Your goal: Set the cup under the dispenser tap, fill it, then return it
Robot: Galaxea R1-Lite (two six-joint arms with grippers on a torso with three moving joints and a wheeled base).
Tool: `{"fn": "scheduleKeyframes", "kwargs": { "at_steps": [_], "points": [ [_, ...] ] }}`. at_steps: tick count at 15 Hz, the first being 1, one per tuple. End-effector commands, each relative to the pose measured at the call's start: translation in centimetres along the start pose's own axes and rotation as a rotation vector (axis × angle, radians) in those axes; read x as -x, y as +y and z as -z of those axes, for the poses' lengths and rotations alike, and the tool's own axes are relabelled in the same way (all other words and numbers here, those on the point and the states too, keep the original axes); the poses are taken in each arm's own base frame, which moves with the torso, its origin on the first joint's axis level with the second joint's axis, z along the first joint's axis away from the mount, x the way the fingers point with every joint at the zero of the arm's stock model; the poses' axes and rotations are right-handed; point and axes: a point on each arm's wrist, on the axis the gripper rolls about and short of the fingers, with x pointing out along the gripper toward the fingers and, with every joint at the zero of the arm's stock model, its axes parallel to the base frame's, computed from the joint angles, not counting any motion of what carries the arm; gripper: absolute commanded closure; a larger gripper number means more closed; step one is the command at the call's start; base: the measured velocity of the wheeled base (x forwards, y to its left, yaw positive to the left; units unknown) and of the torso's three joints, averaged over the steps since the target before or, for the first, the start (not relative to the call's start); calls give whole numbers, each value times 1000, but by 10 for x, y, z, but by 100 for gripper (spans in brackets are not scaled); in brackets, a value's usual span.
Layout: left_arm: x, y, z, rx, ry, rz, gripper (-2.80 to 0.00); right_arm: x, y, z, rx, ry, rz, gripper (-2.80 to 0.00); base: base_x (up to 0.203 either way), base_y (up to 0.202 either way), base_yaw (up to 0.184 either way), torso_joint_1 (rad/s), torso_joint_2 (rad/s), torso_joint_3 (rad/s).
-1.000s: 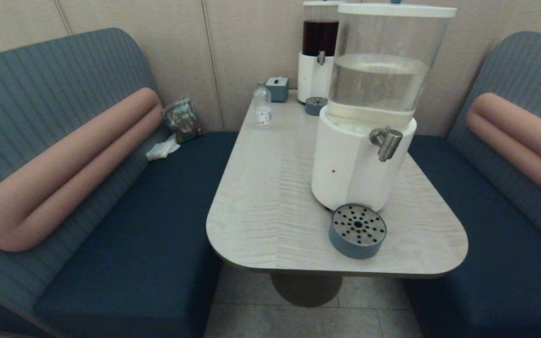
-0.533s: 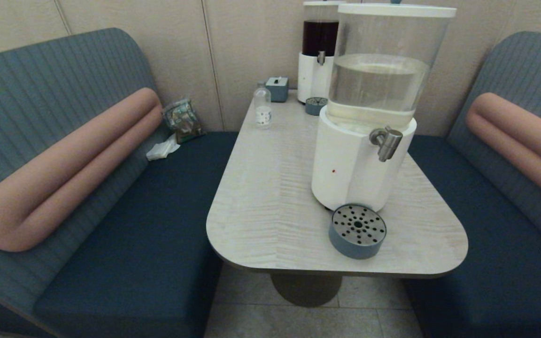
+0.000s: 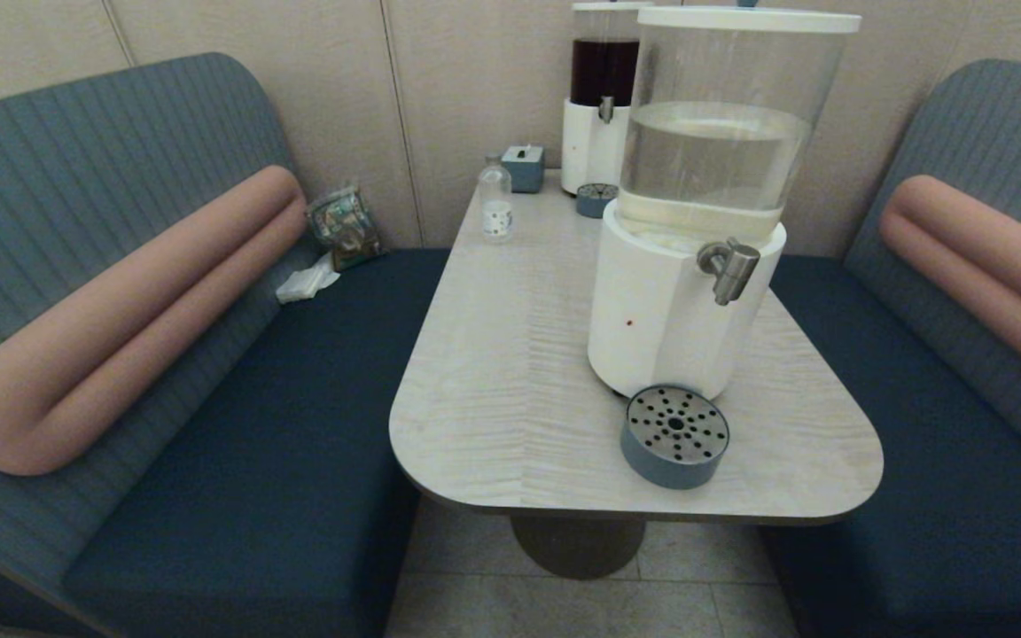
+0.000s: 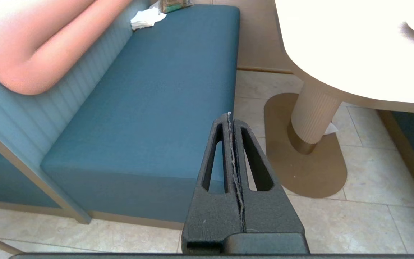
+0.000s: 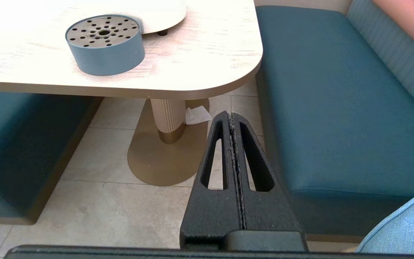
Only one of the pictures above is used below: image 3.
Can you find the white clear water dispenser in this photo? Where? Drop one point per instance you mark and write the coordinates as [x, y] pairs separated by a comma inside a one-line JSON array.
[[670, 301]]

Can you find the clear plastic bottle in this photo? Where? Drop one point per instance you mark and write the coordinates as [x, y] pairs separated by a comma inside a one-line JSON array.
[[495, 211]]

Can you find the small blue drip tray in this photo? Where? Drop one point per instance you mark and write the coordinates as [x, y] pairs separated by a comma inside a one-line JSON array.
[[596, 201]]

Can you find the grey-blue tissue box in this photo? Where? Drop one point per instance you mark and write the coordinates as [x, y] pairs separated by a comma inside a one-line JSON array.
[[524, 168]]

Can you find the green snack bag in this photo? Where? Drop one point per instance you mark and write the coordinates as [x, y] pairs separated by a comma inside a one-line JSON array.
[[346, 229]]

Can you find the white dark drink dispenser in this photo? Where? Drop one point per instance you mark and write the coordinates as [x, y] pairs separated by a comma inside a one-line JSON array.
[[590, 142]]

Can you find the large blue perforated drip tray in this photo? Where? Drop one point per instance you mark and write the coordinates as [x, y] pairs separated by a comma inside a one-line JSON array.
[[674, 443]]

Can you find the white folded napkin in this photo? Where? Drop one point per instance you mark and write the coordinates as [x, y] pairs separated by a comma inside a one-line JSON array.
[[305, 283]]

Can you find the blue upholstered bench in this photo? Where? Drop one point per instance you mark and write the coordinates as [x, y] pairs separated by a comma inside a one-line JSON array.
[[298, 399], [918, 443]]

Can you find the pink bolster cushion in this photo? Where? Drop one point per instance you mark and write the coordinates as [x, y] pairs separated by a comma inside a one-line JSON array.
[[120, 323], [989, 261]]

